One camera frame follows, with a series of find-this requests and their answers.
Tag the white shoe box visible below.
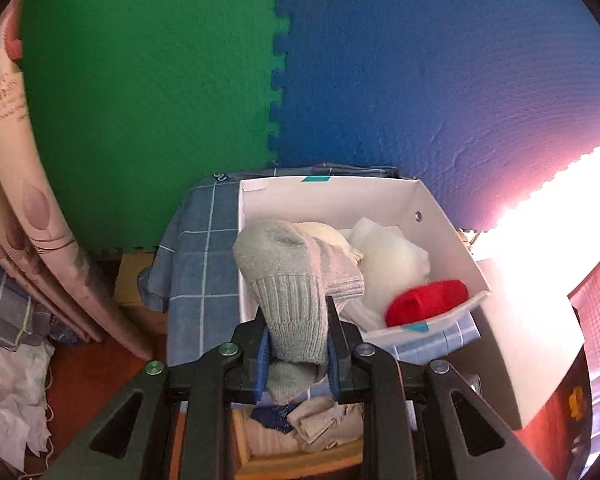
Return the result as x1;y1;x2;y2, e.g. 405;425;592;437
237;176;492;346

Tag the cream knit cloth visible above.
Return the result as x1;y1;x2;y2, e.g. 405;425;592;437
292;221;363;266

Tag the white floral cloth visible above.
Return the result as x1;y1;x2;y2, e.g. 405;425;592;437
0;332;56;461

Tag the wooden drawer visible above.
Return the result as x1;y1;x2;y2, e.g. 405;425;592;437
230;400;366;480

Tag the blue checked cloth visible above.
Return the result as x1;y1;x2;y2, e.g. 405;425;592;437
139;162;481;368

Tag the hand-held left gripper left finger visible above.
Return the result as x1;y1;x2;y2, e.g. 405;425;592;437
45;317;271;480

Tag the white underwear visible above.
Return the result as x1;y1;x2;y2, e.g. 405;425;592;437
342;216;431;331

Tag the grey plaid bedding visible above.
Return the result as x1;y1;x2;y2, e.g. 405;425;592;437
0;245;83;351

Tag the dark blue underwear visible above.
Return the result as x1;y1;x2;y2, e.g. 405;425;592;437
250;402;293;433

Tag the blue plastic packet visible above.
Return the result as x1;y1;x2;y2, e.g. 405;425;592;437
50;320;83;346

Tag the green foam mat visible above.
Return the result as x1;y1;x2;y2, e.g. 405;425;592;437
22;0;298;256

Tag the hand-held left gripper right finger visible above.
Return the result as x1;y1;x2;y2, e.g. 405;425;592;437
325;297;556;480

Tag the grey ribbed sock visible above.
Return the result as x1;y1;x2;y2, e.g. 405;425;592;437
232;219;331;403
300;235;367;313

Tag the beige cloth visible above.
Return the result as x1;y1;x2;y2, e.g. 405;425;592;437
242;396;366;456

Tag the beige floral curtain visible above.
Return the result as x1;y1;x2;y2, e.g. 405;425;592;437
0;0;153;361

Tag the cardboard box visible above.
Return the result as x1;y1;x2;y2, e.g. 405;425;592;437
114;252;171;341

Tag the red cloth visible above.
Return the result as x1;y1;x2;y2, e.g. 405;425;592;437
385;280;468;328

